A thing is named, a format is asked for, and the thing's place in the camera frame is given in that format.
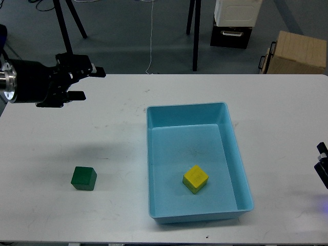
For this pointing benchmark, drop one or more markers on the black crate with handle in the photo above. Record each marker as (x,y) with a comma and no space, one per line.
(230,37)

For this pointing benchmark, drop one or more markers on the light wooden box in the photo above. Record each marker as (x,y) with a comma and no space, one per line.
(294,54)

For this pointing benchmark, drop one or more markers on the black tripod legs right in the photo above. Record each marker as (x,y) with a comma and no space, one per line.
(194,13)

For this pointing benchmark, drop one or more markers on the yellow wooden cube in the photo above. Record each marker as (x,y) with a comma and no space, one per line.
(195,179)

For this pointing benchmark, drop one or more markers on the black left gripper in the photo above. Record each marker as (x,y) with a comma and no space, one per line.
(47,86)

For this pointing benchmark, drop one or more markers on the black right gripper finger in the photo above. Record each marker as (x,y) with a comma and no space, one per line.
(321,165)

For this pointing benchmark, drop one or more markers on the green wooden cube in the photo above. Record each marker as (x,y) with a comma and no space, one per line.
(84,178)

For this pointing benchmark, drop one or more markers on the light blue plastic bin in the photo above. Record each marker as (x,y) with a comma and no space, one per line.
(181,136)

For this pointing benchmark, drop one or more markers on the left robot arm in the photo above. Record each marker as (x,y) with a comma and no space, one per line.
(7,75)

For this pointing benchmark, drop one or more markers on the white appliance box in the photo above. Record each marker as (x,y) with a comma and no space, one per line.
(240,13)

